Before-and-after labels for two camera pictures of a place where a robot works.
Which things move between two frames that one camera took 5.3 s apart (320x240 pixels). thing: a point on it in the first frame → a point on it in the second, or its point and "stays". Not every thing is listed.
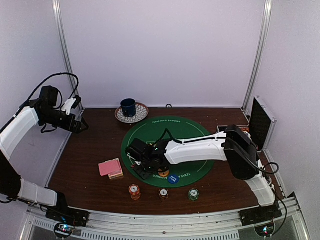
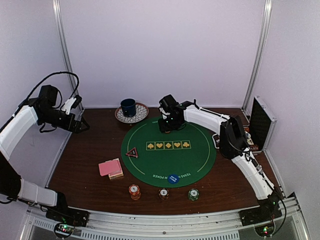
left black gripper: x=75 y=129 stays
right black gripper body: x=147 y=166 → x=171 y=124
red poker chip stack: x=134 y=191 stays
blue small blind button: x=173 y=179 stays
